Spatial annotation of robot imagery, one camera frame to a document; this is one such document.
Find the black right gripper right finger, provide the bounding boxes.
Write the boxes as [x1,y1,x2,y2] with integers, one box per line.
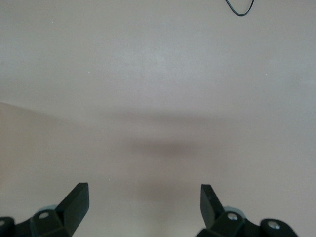
[196,184,299,237]

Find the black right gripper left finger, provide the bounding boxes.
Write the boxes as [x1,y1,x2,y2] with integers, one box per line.
[0,182,89,237]

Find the thin black cable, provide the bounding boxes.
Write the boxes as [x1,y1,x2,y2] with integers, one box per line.
[224,0,255,17]

